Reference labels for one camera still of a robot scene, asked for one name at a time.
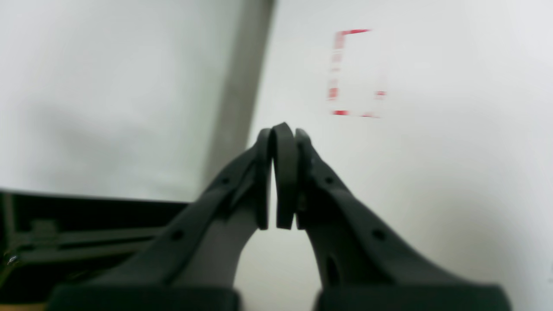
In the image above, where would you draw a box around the red tape rectangle marking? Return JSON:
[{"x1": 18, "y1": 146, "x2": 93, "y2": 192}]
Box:
[{"x1": 327, "y1": 28, "x2": 388, "y2": 119}]

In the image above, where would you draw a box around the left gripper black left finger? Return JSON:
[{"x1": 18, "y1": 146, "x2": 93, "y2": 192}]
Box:
[{"x1": 47, "y1": 129, "x2": 271, "y2": 311}]

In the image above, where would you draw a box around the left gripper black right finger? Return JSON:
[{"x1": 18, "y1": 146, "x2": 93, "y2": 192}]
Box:
[{"x1": 272, "y1": 123, "x2": 512, "y2": 311}]

